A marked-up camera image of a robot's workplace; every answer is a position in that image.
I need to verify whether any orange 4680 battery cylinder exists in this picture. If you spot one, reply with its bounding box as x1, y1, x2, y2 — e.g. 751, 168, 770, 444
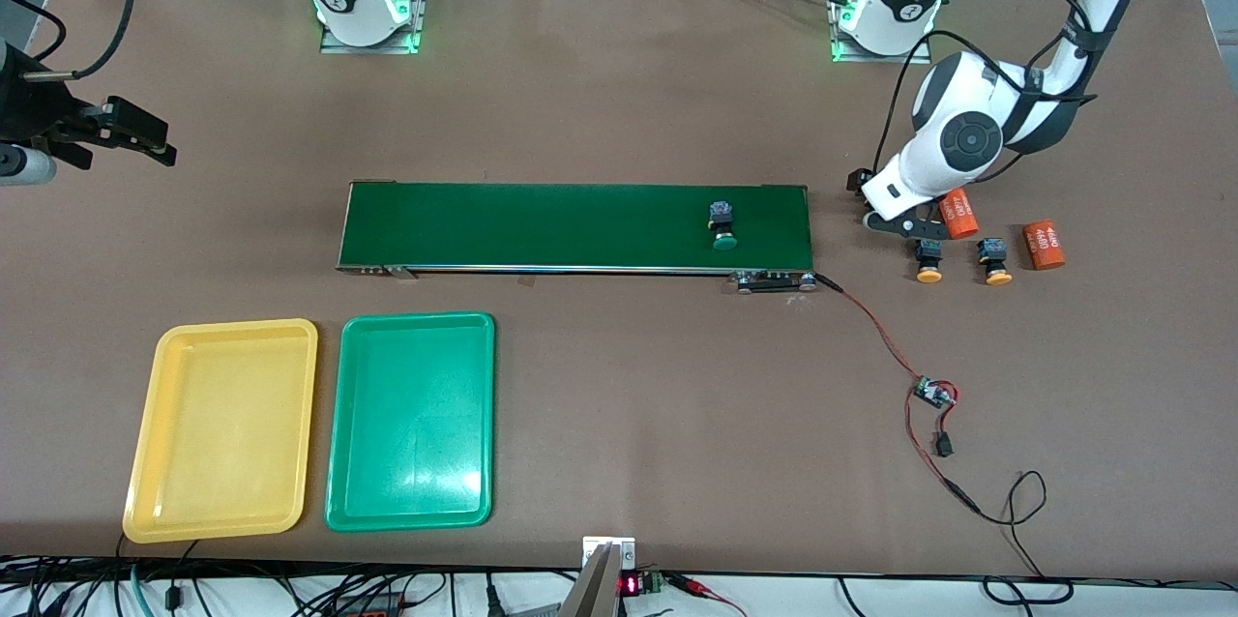
938, 189, 980, 241
1022, 220, 1067, 271

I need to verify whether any green mushroom push button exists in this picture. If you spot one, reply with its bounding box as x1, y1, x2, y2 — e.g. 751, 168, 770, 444
707, 200, 739, 251

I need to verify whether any yellow plastic tray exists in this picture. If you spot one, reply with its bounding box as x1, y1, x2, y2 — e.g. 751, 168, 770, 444
123, 318, 319, 544

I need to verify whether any green conveyor belt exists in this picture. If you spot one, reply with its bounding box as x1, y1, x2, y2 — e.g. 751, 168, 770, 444
336, 180, 818, 294

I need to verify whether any red clip lead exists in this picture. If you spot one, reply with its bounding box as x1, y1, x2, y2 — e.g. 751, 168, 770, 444
667, 573, 748, 617

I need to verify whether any green plastic tray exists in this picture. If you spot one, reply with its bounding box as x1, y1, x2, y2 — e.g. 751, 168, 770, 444
325, 311, 496, 533

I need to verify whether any grey metal pole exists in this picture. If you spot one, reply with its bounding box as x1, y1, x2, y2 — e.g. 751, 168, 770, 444
559, 543, 625, 617

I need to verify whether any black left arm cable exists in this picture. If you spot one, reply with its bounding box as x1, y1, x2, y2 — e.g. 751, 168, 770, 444
870, 0, 1099, 178

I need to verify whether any red black wire pair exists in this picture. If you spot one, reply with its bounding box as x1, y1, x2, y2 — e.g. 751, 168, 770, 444
812, 272, 928, 386
904, 395, 980, 514

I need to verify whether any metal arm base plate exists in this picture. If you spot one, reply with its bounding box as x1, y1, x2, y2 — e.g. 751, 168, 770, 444
319, 0, 432, 55
828, 0, 934, 65

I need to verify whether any black inline switch with leads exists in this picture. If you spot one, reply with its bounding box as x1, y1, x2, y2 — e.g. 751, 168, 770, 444
933, 399, 960, 458

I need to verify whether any thin black looped cable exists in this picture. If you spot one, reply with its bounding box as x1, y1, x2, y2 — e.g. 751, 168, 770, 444
972, 470, 1075, 606

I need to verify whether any small metal bracket plate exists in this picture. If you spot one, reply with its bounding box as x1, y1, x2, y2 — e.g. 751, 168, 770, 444
582, 536, 637, 572

